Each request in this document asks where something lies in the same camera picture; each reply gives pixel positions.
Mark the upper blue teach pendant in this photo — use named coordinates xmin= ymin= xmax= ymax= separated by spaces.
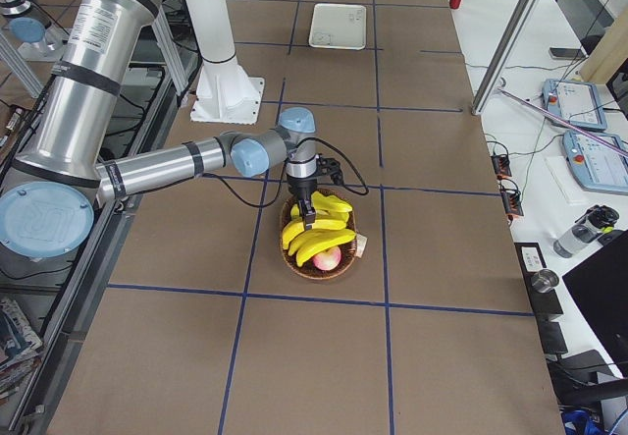
xmin=542 ymin=79 xmax=607 ymax=132

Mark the lower blue teach pendant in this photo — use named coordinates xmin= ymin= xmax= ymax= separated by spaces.
xmin=562 ymin=130 xmax=627 ymax=194

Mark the small metal cup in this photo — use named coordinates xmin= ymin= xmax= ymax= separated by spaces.
xmin=530 ymin=268 xmax=560 ymax=294

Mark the aluminium frame post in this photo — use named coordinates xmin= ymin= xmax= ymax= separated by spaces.
xmin=471 ymin=0 xmax=538 ymax=115

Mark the white bear tray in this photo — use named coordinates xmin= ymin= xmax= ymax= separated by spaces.
xmin=308 ymin=3 xmax=367 ymax=50

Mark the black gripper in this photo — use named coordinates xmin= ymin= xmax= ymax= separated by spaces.
xmin=287 ymin=175 xmax=318 ymax=230

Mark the black monitor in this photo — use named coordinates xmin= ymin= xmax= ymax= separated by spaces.
xmin=563 ymin=234 xmax=627 ymax=376

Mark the blue teach pendant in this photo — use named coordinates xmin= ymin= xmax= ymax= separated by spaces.
xmin=542 ymin=79 xmax=607 ymax=132
xmin=562 ymin=130 xmax=627 ymax=194

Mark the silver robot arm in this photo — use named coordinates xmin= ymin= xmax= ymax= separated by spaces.
xmin=1 ymin=0 xmax=317 ymax=259

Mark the red pink apple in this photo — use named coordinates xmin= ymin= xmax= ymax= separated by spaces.
xmin=312 ymin=245 xmax=342 ymax=272

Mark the clear water bottle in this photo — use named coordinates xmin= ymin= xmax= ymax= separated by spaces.
xmin=552 ymin=205 xmax=619 ymax=258

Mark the black camera cable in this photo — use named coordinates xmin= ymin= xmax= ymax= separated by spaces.
xmin=215 ymin=136 xmax=370 ymax=208

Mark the brown wicker basket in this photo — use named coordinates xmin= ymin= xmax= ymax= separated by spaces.
xmin=279 ymin=188 xmax=361 ymax=281

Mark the front yellow banana bunch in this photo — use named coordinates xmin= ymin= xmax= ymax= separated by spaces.
xmin=295 ymin=229 xmax=356 ymax=267

